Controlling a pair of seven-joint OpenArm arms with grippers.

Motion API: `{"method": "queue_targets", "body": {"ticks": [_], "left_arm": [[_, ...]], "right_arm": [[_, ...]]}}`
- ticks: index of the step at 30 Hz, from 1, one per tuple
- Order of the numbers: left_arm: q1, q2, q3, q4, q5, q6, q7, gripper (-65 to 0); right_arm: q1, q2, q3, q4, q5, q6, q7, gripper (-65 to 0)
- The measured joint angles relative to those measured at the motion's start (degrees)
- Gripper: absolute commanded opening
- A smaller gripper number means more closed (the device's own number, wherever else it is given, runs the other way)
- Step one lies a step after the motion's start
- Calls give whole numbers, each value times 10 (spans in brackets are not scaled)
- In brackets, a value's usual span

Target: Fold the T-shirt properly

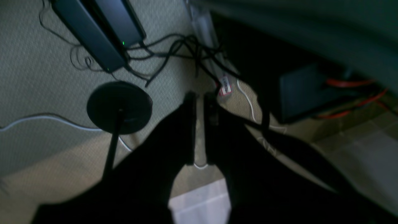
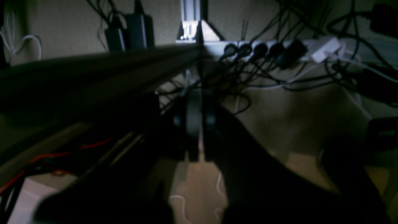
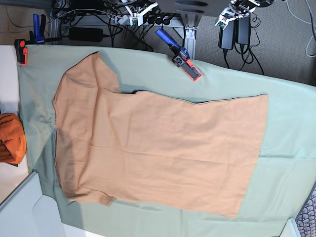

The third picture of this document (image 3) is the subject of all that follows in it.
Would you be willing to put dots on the black power adapter pair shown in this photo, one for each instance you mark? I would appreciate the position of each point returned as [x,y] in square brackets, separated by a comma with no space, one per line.
[227,36]
[243,31]

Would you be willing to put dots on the tan orange T-shirt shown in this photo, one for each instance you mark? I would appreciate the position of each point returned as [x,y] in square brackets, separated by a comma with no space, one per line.
[146,147]

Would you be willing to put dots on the black power brick left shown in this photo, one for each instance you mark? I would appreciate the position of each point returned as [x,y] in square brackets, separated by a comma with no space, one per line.
[85,34]

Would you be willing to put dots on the black power adapter pair right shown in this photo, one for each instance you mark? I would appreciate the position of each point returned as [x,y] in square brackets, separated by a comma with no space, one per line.
[243,31]

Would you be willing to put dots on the blue clamp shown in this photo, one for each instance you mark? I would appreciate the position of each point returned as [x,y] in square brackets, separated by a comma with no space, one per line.
[36,37]
[181,57]

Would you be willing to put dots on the blue clamp at centre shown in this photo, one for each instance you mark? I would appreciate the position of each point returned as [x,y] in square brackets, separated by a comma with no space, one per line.
[181,57]

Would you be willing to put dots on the blue clamp at left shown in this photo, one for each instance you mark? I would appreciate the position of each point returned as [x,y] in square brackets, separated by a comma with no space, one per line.
[36,37]

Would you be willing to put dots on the white plastic bin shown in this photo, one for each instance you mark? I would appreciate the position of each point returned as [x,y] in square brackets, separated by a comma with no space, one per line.
[27,212]

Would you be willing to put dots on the black power adapter pair left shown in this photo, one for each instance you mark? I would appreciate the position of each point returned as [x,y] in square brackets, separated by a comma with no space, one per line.
[227,36]

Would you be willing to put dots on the folded orange cloth pile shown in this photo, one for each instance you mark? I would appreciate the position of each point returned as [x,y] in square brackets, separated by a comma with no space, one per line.
[12,139]

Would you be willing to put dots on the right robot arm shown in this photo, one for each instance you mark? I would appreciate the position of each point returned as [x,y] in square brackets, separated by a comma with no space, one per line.
[134,17]

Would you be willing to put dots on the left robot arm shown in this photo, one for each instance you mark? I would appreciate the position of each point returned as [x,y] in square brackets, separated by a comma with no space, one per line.
[238,9]

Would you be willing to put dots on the aluminium frame bracket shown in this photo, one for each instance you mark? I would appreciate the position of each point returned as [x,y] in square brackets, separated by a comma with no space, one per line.
[188,32]

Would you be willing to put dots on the green table cloth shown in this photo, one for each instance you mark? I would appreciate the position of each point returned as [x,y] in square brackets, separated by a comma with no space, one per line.
[280,183]

